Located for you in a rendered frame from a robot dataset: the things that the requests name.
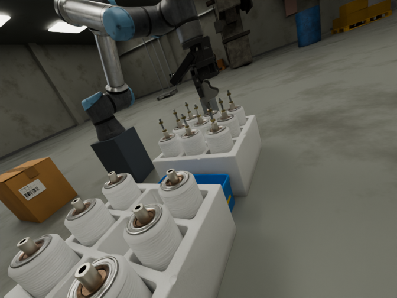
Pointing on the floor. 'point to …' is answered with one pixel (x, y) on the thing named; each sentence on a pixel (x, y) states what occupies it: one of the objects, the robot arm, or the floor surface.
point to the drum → (308, 26)
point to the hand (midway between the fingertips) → (206, 105)
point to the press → (233, 30)
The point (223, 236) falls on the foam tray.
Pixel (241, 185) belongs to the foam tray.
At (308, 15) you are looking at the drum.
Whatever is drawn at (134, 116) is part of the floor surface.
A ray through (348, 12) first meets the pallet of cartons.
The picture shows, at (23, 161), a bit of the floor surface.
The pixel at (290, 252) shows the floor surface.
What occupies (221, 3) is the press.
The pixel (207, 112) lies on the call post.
